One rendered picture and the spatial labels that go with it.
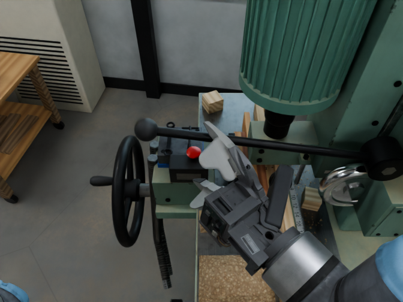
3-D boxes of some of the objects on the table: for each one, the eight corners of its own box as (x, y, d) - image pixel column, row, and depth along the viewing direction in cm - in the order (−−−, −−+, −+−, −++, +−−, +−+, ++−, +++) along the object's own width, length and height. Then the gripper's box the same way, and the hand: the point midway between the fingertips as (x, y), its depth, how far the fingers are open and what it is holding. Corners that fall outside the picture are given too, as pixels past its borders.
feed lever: (408, 161, 57) (136, 135, 52) (431, 138, 52) (135, 107, 48) (420, 185, 54) (131, 160, 49) (446, 163, 49) (130, 133, 44)
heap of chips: (199, 255, 65) (199, 247, 62) (269, 256, 64) (272, 248, 62) (198, 303, 59) (198, 297, 56) (276, 304, 59) (279, 298, 56)
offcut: (201, 104, 93) (201, 94, 91) (216, 100, 95) (216, 89, 92) (208, 114, 91) (208, 103, 88) (223, 109, 92) (223, 99, 89)
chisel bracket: (245, 145, 77) (249, 120, 70) (304, 145, 77) (314, 120, 70) (248, 171, 72) (252, 145, 65) (311, 171, 72) (322, 145, 65)
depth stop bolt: (290, 177, 74) (300, 150, 67) (298, 177, 74) (309, 150, 67) (291, 185, 73) (302, 157, 66) (300, 185, 73) (312, 157, 66)
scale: (269, 88, 89) (269, 88, 89) (273, 88, 89) (274, 88, 89) (305, 269, 57) (305, 269, 57) (312, 269, 57) (312, 269, 57)
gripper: (280, 240, 34) (170, 126, 43) (240, 296, 49) (164, 204, 58) (327, 200, 38) (218, 103, 47) (276, 262, 53) (201, 181, 62)
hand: (201, 151), depth 54 cm, fingers open, 14 cm apart
